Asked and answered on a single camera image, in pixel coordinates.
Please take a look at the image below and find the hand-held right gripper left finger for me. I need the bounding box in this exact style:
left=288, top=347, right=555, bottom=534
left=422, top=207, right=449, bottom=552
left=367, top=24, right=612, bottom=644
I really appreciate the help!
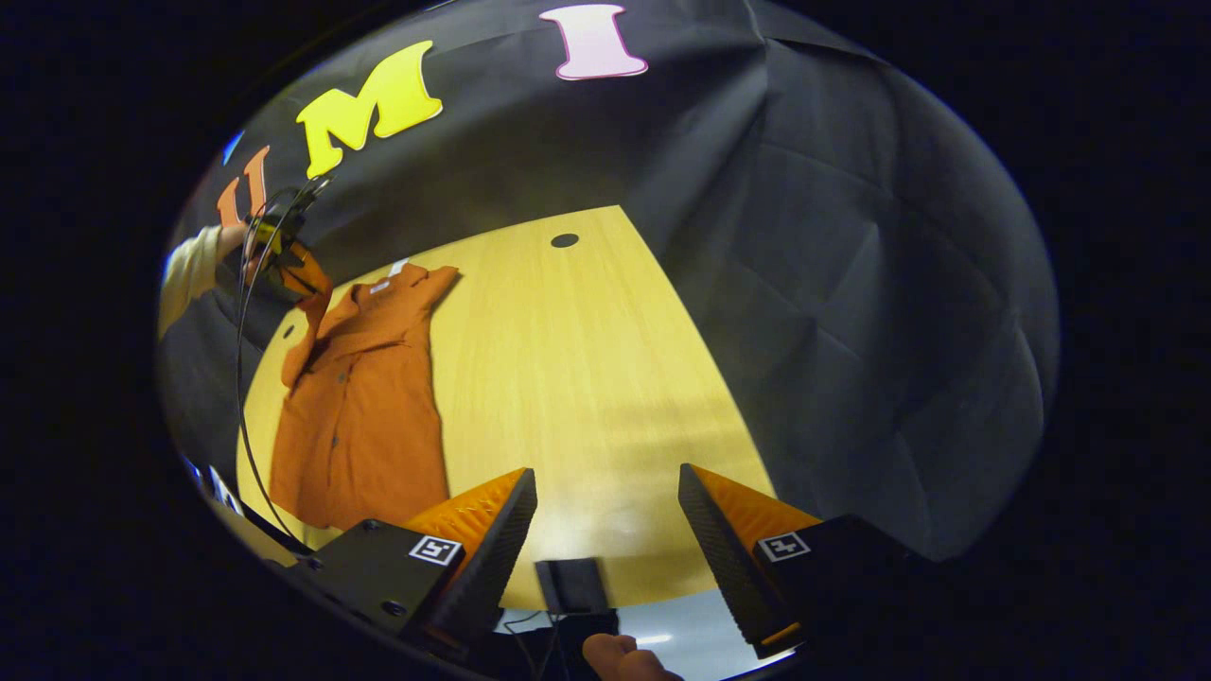
left=293, top=466, right=538, bottom=663

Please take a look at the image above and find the black backdrop cloth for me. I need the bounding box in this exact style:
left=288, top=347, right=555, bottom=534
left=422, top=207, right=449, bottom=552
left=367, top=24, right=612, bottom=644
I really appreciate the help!
left=156, top=0, right=1061, bottom=564

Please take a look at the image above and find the black rectangular box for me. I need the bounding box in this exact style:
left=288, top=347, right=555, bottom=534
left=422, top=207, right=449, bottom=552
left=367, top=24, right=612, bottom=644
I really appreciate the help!
left=535, top=558, right=611, bottom=616

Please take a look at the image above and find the orange button-up shirt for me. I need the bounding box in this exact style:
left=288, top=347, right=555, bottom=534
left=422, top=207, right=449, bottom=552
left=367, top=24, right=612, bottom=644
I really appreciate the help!
left=268, top=263, right=462, bottom=531

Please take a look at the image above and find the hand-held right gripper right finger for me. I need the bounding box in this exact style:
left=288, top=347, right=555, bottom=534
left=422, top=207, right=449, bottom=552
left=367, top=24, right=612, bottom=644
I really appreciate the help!
left=677, top=463, right=933, bottom=660

